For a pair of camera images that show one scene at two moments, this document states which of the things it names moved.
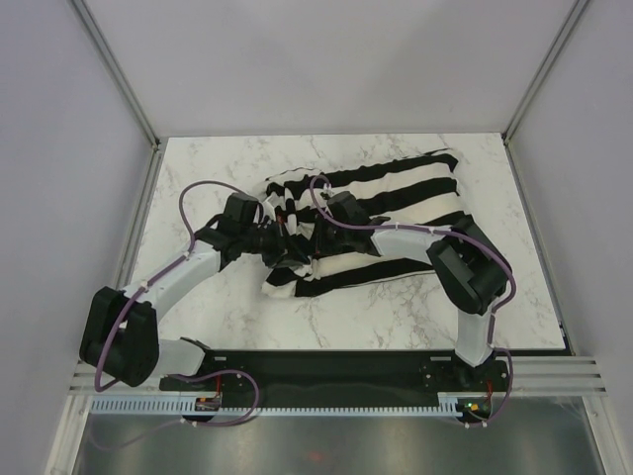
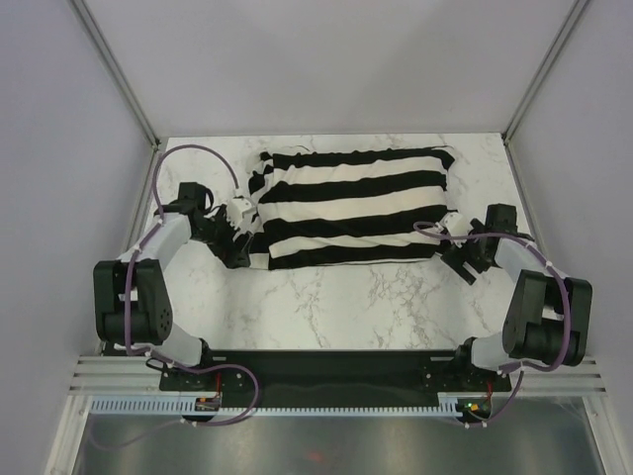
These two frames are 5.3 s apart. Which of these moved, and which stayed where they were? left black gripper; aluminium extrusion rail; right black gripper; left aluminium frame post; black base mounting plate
Moved: right black gripper; left black gripper
Stayed: black base mounting plate; left aluminium frame post; aluminium extrusion rail
